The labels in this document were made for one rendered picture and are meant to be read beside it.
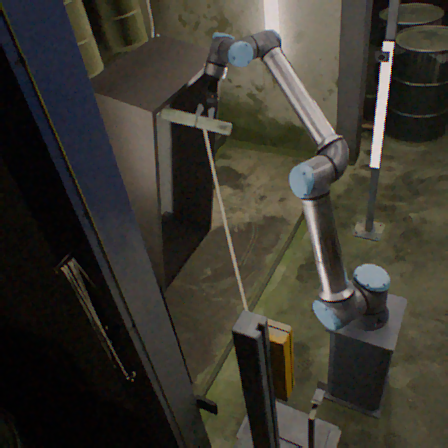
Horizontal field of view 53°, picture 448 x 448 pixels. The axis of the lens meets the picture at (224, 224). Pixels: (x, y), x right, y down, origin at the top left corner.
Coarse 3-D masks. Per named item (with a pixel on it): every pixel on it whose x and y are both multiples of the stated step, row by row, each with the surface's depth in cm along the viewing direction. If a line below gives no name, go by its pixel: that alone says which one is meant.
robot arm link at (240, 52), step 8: (224, 40) 178; (232, 40) 176; (240, 40) 174; (248, 40) 174; (224, 48) 176; (232, 48) 171; (240, 48) 171; (248, 48) 172; (256, 48) 175; (224, 56) 177; (232, 56) 172; (240, 56) 173; (248, 56) 174; (232, 64) 176; (240, 64) 174
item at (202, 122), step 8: (160, 112) 187; (168, 112) 187; (176, 112) 187; (184, 112) 188; (168, 120) 189; (176, 120) 188; (184, 120) 189; (192, 120) 189; (200, 120) 189; (208, 120) 190; (216, 120) 191; (200, 128) 191; (208, 128) 191; (216, 128) 191; (224, 128) 190
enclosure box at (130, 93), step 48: (144, 48) 207; (192, 48) 211; (96, 96) 179; (144, 96) 179; (192, 96) 234; (144, 144) 184; (192, 144) 255; (144, 192) 205; (192, 192) 281; (144, 240) 230; (192, 240) 288
